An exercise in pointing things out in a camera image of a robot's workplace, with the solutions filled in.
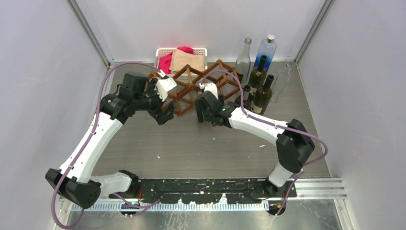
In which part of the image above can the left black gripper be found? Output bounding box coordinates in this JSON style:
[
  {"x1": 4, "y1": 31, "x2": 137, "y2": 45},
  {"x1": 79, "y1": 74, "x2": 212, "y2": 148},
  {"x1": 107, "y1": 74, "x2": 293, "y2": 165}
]
[{"x1": 134, "y1": 79, "x2": 176, "y2": 124}]

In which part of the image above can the brown wooden wine rack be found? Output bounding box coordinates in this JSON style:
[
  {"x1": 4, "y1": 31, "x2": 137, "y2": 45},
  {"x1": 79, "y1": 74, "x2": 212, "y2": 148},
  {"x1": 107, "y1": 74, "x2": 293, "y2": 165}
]
[{"x1": 161, "y1": 59, "x2": 239, "y2": 116}]

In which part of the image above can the green bottle silver capsule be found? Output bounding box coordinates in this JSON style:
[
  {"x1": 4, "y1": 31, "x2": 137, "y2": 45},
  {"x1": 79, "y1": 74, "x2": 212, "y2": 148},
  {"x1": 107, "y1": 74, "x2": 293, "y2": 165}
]
[{"x1": 234, "y1": 85, "x2": 251, "y2": 110}]

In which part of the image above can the clear glass wine bottle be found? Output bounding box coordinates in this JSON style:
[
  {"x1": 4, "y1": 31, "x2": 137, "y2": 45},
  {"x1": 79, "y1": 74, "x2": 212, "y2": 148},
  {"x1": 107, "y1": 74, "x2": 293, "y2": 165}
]
[{"x1": 235, "y1": 37, "x2": 252, "y2": 85}]

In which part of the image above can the dark green bottle white label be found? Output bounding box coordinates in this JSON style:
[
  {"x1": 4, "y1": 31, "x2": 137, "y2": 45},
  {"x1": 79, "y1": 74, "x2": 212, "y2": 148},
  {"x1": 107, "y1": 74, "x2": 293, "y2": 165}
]
[{"x1": 248, "y1": 55, "x2": 268, "y2": 102}]

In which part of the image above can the small clear bottle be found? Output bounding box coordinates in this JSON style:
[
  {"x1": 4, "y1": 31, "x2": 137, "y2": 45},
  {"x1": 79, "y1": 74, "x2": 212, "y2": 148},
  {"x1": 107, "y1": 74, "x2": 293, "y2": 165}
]
[{"x1": 271, "y1": 63, "x2": 293, "y2": 103}]

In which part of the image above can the blue square glass bottle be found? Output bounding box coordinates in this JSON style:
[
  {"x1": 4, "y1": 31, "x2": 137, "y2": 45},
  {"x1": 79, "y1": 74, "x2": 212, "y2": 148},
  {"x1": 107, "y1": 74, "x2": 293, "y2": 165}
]
[{"x1": 254, "y1": 34, "x2": 277, "y2": 71}]

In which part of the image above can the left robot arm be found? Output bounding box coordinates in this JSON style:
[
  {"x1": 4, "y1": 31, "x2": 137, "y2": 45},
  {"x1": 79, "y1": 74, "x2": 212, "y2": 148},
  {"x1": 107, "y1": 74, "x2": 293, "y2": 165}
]
[{"x1": 45, "y1": 72, "x2": 177, "y2": 209}]

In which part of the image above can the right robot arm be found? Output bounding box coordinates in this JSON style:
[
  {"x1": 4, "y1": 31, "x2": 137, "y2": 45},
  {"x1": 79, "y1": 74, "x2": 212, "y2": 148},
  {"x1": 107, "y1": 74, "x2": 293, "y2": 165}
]
[{"x1": 195, "y1": 92, "x2": 315, "y2": 197}]

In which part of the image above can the beige cloth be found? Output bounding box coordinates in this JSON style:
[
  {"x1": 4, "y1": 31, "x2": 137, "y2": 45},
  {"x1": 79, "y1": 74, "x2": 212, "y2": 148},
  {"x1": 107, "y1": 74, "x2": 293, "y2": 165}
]
[{"x1": 169, "y1": 49, "x2": 205, "y2": 74}]

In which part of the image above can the pink red cloth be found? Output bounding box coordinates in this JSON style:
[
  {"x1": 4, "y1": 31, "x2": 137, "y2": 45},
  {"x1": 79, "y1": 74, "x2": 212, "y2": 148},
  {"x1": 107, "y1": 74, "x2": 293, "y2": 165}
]
[{"x1": 158, "y1": 46, "x2": 194, "y2": 74}]

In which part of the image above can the white plastic basket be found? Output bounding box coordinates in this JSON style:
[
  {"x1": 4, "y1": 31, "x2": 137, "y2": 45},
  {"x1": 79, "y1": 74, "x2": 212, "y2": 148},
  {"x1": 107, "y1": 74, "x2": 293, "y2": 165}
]
[{"x1": 155, "y1": 48, "x2": 207, "y2": 69}]

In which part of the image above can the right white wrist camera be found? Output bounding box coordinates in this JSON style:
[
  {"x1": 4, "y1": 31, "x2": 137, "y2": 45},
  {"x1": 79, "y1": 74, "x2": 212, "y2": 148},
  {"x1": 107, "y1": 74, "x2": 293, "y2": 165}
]
[{"x1": 199, "y1": 82, "x2": 218, "y2": 99}]

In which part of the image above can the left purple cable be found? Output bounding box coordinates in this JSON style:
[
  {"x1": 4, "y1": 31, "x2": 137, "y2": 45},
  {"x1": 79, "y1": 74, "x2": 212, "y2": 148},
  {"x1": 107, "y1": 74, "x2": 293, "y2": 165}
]
[{"x1": 51, "y1": 61, "x2": 166, "y2": 230}]

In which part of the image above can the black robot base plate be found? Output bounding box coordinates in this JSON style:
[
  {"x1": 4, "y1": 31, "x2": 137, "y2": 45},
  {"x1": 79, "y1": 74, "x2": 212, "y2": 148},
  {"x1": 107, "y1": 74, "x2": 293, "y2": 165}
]
[{"x1": 119, "y1": 178, "x2": 296, "y2": 205}]

